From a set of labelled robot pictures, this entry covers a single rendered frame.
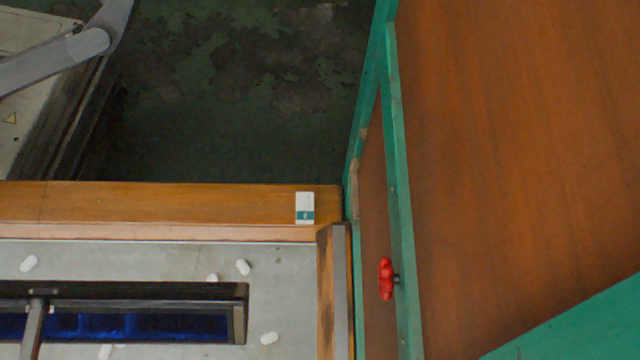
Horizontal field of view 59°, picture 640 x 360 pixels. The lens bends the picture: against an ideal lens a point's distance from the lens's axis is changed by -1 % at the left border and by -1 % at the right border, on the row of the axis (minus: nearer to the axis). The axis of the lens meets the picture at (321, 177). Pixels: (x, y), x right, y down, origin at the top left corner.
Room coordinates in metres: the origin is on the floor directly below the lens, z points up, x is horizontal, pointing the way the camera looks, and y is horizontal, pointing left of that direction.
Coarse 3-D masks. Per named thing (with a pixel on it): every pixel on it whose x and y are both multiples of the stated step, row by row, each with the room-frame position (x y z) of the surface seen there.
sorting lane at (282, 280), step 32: (0, 256) 0.28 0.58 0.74; (64, 256) 0.30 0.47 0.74; (96, 256) 0.30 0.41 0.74; (128, 256) 0.31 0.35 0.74; (160, 256) 0.32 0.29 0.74; (192, 256) 0.33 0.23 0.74; (224, 256) 0.34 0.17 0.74; (256, 256) 0.34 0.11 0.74; (288, 256) 0.35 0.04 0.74; (256, 288) 0.28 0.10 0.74; (288, 288) 0.29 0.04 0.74; (256, 320) 0.22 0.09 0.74; (288, 320) 0.23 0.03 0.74; (0, 352) 0.11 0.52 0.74; (64, 352) 0.12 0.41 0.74; (96, 352) 0.13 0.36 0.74; (128, 352) 0.14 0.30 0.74; (160, 352) 0.15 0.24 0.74; (192, 352) 0.15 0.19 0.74; (224, 352) 0.16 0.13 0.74; (256, 352) 0.17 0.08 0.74; (288, 352) 0.17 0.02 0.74
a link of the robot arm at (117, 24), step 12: (108, 0) 0.60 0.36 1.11; (120, 0) 0.61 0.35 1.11; (132, 0) 0.61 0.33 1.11; (108, 12) 0.59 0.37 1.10; (120, 12) 0.60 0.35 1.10; (132, 12) 0.63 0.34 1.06; (96, 24) 0.58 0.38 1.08; (108, 24) 0.58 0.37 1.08; (120, 24) 0.58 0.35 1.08; (120, 36) 0.57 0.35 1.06; (108, 48) 0.56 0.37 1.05
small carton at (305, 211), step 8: (296, 192) 0.47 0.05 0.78; (304, 192) 0.47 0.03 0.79; (312, 192) 0.47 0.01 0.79; (296, 200) 0.45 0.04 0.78; (304, 200) 0.45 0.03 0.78; (312, 200) 0.46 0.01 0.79; (296, 208) 0.44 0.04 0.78; (304, 208) 0.44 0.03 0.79; (312, 208) 0.44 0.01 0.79; (296, 216) 0.42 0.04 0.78; (304, 216) 0.42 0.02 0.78; (312, 216) 0.42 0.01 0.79
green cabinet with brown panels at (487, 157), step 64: (384, 0) 0.50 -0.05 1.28; (448, 0) 0.34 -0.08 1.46; (512, 0) 0.24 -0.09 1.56; (576, 0) 0.19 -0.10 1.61; (384, 64) 0.43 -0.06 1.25; (448, 64) 0.29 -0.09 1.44; (512, 64) 0.21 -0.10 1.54; (576, 64) 0.17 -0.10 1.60; (384, 128) 0.36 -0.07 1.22; (448, 128) 0.24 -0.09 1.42; (512, 128) 0.18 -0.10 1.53; (576, 128) 0.14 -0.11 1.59; (384, 192) 0.33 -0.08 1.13; (448, 192) 0.20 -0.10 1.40; (512, 192) 0.15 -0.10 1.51; (576, 192) 0.12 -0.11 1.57; (384, 256) 0.25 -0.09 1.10; (448, 256) 0.15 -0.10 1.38; (512, 256) 0.11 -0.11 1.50; (576, 256) 0.09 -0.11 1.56; (384, 320) 0.17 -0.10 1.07; (448, 320) 0.11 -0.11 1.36; (512, 320) 0.08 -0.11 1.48; (576, 320) 0.06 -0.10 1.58
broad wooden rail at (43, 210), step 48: (0, 192) 0.40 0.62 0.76; (48, 192) 0.41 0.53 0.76; (96, 192) 0.42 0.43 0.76; (144, 192) 0.44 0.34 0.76; (192, 192) 0.45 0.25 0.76; (240, 192) 0.46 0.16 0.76; (288, 192) 0.48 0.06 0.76; (336, 192) 0.49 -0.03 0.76; (96, 240) 0.34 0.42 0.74; (144, 240) 0.35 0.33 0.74; (192, 240) 0.36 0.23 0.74; (240, 240) 0.37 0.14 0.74; (288, 240) 0.38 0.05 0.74
